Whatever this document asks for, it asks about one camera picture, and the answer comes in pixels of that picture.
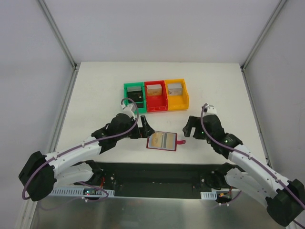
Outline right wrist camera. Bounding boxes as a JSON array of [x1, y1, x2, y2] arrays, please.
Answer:
[[202, 103, 217, 116]]

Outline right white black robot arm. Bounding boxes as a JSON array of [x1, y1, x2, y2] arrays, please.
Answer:
[[183, 114, 305, 227]]

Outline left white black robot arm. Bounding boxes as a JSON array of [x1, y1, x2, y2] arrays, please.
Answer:
[[19, 113, 155, 201]]

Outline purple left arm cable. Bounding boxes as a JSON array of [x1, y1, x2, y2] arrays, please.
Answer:
[[21, 98, 140, 201]]

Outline yellow plastic bin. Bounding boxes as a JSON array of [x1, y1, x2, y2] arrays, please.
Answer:
[[164, 79, 189, 111]]

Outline red leather card holder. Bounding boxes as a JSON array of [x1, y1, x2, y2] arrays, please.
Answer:
[[146, 131, 186, 152]]

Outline left white cable duct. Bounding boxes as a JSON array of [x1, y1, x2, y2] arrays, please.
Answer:
[[49, 187, 115, 198]]

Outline black cards in green bin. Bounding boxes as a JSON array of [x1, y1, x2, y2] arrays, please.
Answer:
[[127, 86, 143, 103]]

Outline green plastic bin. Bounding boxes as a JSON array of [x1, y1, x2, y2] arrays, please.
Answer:
[[123, 82, 147, 114]]

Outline wooden cards in red bin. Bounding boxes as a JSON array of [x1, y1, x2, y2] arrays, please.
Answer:
[[146, 84, 162, 96]]

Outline right white cable duct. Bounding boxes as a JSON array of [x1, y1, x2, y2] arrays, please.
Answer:
[[200, 190, 217, 200]]

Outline red plastic bin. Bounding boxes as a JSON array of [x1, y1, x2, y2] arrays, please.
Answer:
[[144, 80, 168, 113]]

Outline white cable duct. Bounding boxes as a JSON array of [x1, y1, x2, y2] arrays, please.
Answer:
[[49, 187, 115, 198], [200, 190, 217, 200]]

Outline cards in yellow bin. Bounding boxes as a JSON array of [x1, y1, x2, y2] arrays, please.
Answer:
[[167, 83, 183, 96]]

